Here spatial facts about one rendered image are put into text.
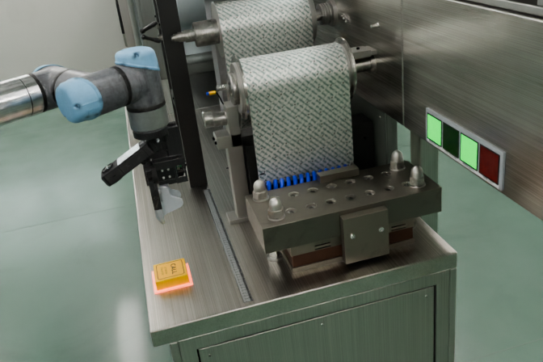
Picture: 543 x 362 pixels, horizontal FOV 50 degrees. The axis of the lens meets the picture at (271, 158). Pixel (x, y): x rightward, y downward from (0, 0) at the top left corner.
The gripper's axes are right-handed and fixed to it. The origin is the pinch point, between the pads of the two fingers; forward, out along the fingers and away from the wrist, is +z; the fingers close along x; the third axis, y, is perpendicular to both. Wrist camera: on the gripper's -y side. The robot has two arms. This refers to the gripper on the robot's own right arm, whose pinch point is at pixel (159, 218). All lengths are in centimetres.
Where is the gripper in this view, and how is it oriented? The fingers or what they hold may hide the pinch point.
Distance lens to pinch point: 123.2
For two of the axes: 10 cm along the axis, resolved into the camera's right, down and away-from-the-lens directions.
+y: 9.6, -2.0, 1.9
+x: -2.6, -3.7, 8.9
